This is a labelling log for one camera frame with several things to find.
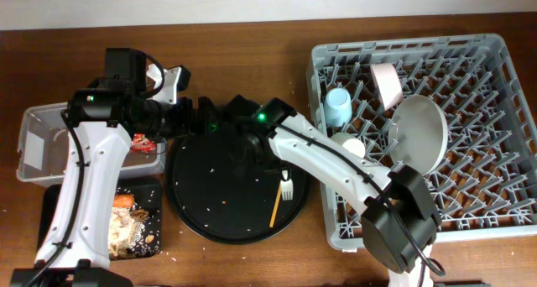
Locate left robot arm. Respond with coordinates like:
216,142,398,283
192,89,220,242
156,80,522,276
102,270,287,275
10,48,199,286

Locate clear plastic bin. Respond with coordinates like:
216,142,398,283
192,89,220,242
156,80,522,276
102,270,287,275
17,102,166,187

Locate white plastic fork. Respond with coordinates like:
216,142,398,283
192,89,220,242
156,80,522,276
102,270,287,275
279,170,294,201

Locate cream plastic cup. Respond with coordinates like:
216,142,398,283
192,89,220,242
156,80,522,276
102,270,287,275
331,132,366,158

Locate blue plastic cup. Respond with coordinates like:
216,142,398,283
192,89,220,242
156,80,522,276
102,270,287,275
323,88,352,128

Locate pink bowl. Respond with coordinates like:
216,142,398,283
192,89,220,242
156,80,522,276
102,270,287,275
370,64,403,111

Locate light grey plate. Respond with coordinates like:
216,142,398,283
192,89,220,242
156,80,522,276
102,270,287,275
388,95,448,175

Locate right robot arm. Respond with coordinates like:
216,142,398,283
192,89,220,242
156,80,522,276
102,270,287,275
223,95,446,286

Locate wooden chopstick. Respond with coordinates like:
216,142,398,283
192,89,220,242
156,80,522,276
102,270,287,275
269,183,282,228

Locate black rectangular tray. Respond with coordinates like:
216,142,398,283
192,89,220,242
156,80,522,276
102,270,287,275
36,176,164,262

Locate red snack wrapper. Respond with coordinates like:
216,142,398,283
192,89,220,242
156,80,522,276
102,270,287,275
130,133,157,154

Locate food scraps pile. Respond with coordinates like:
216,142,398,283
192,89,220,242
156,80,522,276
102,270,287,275
107,188,161,258

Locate grey dishwasher rack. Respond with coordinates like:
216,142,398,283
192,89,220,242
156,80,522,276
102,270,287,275
305,34,536,243

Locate orange carrot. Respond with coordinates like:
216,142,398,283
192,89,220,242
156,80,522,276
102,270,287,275
112,194,135,208

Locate round black serving tray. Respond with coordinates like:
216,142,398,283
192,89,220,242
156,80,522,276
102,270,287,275
164,103,314,245

